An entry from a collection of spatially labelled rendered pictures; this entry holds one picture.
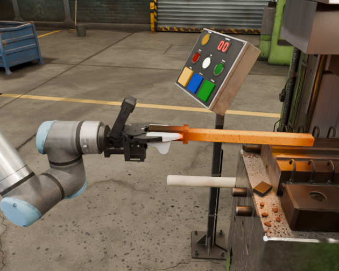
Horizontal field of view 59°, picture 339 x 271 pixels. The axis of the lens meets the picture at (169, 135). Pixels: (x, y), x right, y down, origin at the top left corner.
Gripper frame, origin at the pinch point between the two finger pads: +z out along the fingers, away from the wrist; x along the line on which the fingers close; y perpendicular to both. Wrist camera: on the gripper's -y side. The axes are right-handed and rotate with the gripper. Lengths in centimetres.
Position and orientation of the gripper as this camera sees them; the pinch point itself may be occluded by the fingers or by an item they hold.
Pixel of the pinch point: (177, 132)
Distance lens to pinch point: 78.1
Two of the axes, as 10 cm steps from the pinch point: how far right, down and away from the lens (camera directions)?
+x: -0.7, 4.8, -8.8
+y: 0.2, 8.8, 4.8
